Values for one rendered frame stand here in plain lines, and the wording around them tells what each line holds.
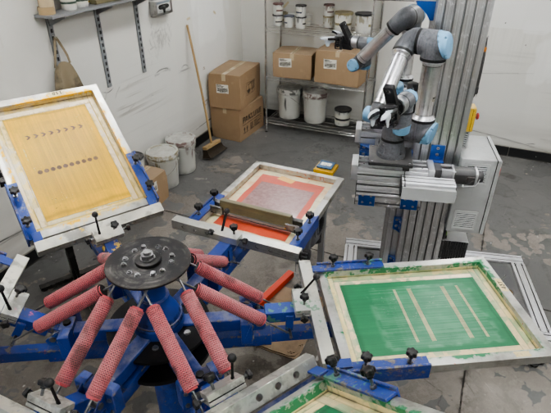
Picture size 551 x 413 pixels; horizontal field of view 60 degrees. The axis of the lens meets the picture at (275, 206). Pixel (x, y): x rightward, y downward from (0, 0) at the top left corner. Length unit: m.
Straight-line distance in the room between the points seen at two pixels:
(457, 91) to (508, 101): 3.19
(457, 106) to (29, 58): 2.84
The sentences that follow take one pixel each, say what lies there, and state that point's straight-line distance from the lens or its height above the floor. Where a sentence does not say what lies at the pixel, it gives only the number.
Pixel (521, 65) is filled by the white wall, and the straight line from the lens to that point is 5.72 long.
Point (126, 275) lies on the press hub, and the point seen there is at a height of 1.31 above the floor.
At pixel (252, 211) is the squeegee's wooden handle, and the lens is 2.47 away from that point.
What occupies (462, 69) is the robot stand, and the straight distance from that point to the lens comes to 2.64.
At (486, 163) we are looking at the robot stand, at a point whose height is 1.21.
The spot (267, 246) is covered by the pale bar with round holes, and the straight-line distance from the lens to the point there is 2.22.
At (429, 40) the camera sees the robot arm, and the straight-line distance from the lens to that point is 2.34.
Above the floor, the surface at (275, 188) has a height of 0.96.
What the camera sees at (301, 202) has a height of 0.96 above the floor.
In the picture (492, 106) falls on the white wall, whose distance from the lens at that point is 5.84.
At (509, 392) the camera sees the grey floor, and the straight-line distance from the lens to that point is 3.24.
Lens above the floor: 2.35
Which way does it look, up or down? 32 degrees down
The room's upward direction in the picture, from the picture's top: straight up
